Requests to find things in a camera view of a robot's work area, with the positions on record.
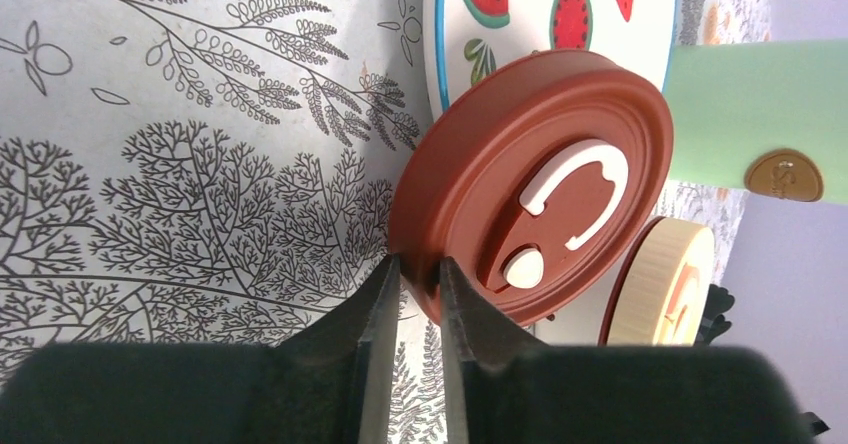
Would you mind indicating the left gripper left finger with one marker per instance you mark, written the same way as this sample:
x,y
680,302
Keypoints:
x,y
330,383

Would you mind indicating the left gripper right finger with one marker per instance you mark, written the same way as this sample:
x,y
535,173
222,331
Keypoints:
x,y
503,385

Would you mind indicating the cream round lid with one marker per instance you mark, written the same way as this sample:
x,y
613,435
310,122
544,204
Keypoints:
x,y
664,294

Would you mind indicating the red round lid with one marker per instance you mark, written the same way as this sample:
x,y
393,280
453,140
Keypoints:
x,y
534,181

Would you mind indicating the white plate with food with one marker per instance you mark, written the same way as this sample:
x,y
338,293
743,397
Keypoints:
x,y
465,41

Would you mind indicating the green cylindrical container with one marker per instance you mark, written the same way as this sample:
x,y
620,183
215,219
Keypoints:
x,y
768,117

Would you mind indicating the steel bowl red band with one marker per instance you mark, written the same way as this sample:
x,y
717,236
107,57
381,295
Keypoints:
x,y
585,319

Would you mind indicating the floral table mat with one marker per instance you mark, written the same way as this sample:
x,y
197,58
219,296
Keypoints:
x,y
187,171

